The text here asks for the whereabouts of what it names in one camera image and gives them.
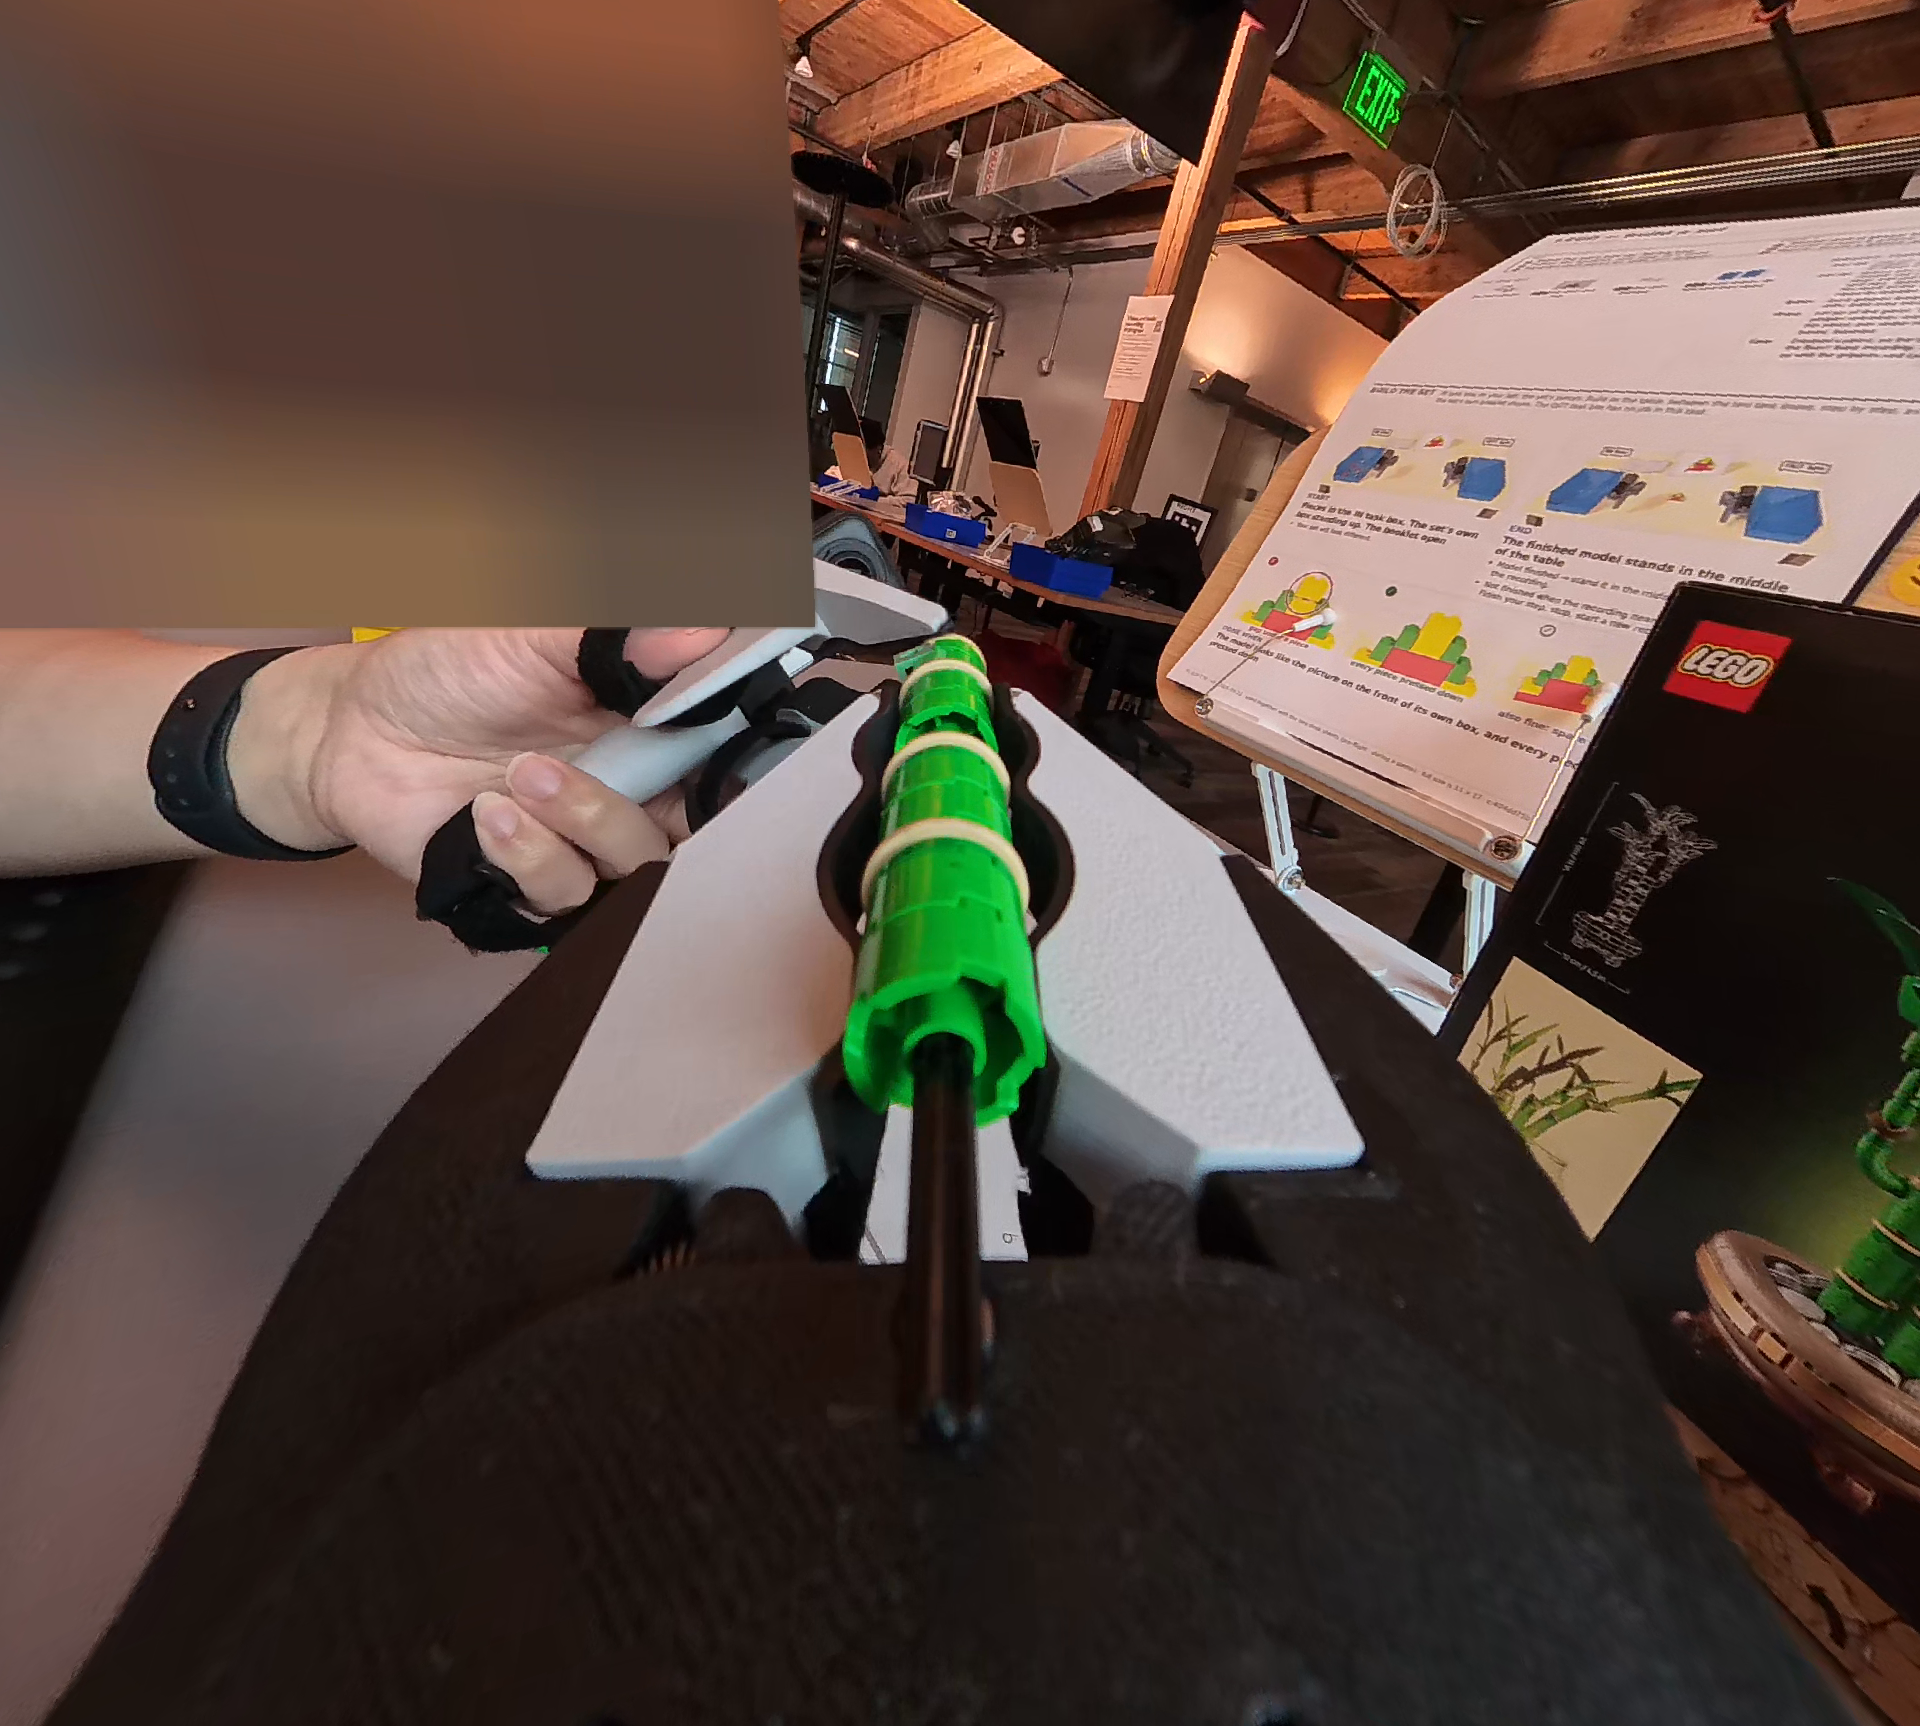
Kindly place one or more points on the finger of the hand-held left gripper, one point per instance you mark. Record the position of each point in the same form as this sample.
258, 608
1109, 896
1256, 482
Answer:
878, 608

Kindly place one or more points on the green toy bamboo stalk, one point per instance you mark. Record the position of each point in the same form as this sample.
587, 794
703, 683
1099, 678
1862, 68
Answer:
939, 947

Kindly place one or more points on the white board stand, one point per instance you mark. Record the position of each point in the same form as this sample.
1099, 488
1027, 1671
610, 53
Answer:
1283, 840

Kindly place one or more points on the person's left hand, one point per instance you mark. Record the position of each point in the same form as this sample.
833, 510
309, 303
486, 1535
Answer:
405, 737

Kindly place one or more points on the metal ceiling pipe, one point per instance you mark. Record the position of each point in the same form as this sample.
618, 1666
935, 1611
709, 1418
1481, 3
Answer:
1650, 184

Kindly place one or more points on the black round ceiling lamp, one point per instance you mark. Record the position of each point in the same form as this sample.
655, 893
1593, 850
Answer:
841, 179

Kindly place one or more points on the person's left forearm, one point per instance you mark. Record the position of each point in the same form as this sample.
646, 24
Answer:
74, 751

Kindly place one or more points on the silver duct pipe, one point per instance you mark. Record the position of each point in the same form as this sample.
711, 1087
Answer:
968, 377

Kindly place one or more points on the wooden post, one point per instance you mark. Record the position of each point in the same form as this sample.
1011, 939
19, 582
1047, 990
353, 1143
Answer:
1184, 257

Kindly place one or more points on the wooden display board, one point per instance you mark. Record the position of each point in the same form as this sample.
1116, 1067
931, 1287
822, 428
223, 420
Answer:
1200, 616

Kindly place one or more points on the yellow printed card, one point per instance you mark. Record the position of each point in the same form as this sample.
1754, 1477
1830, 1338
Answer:
1893, 579

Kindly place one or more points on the black tilted board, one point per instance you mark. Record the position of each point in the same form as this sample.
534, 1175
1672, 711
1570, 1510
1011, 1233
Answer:
1009, 428

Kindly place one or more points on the black toy set box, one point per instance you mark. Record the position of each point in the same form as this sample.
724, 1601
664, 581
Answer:
1725, 856

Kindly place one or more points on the silver air duct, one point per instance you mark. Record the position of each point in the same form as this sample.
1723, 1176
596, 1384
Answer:
1051, 166

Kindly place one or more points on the blue storage bin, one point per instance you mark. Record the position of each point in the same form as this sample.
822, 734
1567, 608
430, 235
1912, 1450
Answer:
1058, 571
944, 527

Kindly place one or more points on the white paper notice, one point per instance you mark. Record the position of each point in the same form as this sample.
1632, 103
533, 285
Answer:
1139, 346

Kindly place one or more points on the black perforated mat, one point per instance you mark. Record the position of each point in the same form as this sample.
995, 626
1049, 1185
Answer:
74, 1080

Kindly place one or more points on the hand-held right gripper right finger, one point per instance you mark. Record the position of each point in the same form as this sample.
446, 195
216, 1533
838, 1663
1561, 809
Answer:
1184, 1006

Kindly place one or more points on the printed instruction sheet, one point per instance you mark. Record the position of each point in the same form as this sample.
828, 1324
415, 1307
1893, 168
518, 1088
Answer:
1574, 407

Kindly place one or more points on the green exit sign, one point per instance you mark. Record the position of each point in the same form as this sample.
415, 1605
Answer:
1374, 97

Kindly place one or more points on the black wristband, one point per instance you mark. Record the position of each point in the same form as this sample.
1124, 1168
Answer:
189, 767

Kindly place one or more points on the long wooden table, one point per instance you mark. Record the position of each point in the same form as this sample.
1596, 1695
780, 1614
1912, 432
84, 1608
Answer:
1140, 607

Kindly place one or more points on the black bag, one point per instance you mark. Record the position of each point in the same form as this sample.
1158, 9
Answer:
1124, 557

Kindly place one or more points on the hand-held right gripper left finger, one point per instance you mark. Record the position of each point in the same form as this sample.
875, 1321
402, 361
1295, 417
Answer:
705, 1006

